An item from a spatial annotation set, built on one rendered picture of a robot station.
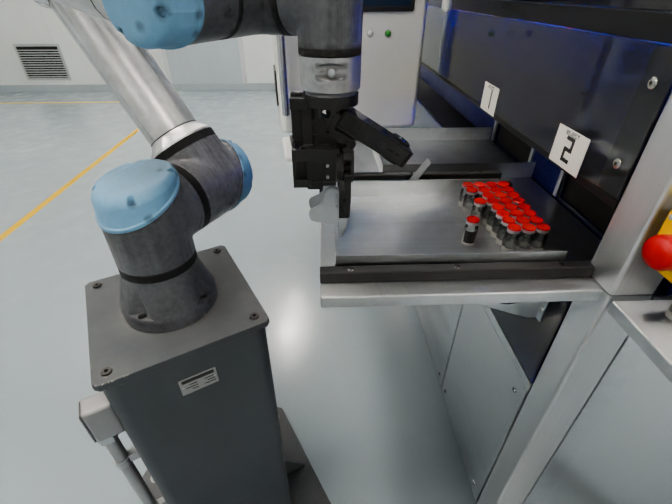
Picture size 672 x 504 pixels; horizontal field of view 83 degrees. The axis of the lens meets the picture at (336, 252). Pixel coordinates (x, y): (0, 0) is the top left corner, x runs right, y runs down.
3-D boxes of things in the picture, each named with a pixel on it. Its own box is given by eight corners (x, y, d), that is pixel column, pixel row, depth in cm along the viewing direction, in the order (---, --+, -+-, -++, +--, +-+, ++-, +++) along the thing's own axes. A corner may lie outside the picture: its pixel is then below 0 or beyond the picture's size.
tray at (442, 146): (489, 139, 108) (492, 127, 106) (531, 177, 86) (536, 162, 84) (369, 141, 107) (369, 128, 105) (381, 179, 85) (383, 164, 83)
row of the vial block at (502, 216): (478, 202, 76) (483, 181, 73) (516, 254, 61) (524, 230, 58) (467, 202, 76) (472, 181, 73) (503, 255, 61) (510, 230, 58)
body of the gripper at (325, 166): (296, 171, 58) (291, 85, 51) (353, 170, 58) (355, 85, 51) (294, 193, 51) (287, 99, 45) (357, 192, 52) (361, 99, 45)
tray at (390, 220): (495, 194, 79) (499, 178, 77) (559, 270, 58) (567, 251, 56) (331, 196, 78) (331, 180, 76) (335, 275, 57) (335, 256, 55)
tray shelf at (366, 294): (481, 140, 113) (482, 134, 112) (650, 298, 55) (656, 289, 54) (319, 142, 111) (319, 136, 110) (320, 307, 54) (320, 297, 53)
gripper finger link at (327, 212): (309, 235, 60) (307, 181, 55) (347, 235, 60) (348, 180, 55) (309, 246, 57) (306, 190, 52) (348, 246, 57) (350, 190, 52)
